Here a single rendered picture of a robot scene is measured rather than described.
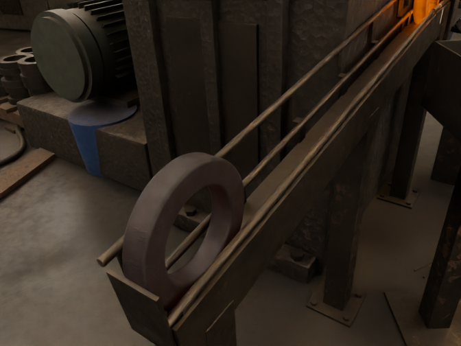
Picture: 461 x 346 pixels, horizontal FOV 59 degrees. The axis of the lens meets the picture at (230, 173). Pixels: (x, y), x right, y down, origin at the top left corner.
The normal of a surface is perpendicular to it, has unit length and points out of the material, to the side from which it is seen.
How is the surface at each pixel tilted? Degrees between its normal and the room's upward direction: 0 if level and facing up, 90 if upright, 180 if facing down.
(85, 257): 0
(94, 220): 0
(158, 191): 28
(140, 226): 53
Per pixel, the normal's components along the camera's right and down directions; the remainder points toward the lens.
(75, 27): 0.54, -0.41
